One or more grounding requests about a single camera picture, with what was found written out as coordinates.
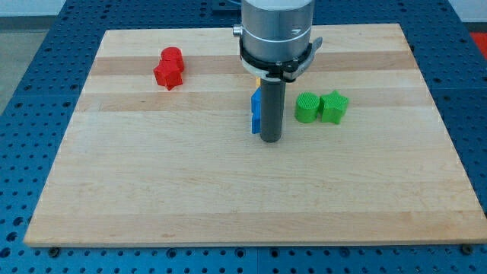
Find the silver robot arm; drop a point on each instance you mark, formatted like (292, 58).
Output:
(276, 30)

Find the green star block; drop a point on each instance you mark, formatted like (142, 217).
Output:
(333, 107)

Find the red star block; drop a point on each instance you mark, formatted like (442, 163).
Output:
(169, 74)

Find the blue block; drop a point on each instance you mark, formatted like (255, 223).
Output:
(255, 110)

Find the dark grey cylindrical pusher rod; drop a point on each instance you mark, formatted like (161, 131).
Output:
(272, 101)

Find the green cylinder block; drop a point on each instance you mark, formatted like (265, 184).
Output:
(306, 107)

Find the wooden board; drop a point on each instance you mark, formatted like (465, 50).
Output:
(142, 166)

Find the red cylinder block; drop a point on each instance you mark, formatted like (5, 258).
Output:
(171, 57)

